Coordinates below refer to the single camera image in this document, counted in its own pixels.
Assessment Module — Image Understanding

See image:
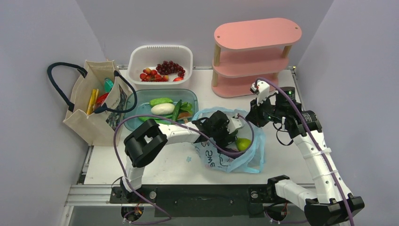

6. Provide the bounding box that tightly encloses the beige canvas tote bag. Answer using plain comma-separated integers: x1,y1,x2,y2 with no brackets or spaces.
47,61,136,146

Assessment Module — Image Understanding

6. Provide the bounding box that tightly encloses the teal packet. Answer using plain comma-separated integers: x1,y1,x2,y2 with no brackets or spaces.
104,78,114,93

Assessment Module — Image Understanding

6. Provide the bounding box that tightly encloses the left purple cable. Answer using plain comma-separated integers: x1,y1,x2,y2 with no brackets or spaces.
113,113,255,225

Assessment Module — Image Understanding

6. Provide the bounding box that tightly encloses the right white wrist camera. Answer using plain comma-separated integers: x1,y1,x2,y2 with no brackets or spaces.
250,80,270,106

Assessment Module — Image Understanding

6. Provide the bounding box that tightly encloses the green leafy vegetable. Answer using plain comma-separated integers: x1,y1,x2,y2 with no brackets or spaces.
180,102,193,115

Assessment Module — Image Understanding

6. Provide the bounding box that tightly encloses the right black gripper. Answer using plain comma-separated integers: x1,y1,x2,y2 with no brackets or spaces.
246,95,285,129

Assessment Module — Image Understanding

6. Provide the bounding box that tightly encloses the green bumpy cucumber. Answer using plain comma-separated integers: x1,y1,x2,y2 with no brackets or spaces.
149,97,174,107

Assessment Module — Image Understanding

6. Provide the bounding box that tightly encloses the blue plastic grocery bag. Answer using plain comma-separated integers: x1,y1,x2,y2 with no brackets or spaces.
193,107,266,174

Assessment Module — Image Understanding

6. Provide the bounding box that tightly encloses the long green okra pod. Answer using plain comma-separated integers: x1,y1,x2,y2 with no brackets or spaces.
138,116,171,125

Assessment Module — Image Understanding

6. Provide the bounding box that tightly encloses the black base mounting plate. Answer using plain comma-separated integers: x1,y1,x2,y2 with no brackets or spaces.
109,185,287,218

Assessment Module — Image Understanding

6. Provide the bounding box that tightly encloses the yellow snack packet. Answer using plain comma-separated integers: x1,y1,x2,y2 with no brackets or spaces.
86,89,99,115

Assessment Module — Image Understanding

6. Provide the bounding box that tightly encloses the red grape bunch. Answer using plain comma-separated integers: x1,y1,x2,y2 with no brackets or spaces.
155,61,186,78

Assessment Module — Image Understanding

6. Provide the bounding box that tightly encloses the white plastic basket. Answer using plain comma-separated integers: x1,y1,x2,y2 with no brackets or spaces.
126,45,193,89

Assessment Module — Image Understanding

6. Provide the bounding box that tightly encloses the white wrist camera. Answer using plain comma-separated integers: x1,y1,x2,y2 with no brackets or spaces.
250,80,270,106
227,117,245,134

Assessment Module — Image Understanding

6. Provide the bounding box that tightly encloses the red cherries pile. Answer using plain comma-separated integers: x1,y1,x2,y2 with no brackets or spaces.
139,68,169,82

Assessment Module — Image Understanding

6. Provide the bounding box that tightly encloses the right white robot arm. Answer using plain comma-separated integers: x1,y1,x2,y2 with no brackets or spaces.
246,84,365,226

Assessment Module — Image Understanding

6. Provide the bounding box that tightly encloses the pink three-tier shelf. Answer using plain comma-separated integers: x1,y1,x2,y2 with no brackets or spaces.
211,17,302,98

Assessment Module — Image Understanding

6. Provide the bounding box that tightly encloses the blue transparent tray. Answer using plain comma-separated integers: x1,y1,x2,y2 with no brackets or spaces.
124,89,199,131

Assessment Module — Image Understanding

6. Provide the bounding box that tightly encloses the dark green cucumber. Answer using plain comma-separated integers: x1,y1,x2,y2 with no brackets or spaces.
171,99,182,121

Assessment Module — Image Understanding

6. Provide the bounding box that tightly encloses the red snack packet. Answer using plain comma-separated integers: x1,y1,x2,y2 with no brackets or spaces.
93,93,109,110

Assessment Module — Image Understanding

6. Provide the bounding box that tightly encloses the brown mushroom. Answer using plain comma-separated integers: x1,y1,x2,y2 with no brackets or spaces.
177,112,192,123

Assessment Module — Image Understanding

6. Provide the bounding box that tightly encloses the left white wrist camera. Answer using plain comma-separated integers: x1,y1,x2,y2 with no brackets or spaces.
227,117,245,134

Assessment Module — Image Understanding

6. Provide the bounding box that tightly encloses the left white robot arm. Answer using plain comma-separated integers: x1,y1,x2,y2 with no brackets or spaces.
121,111,244,202

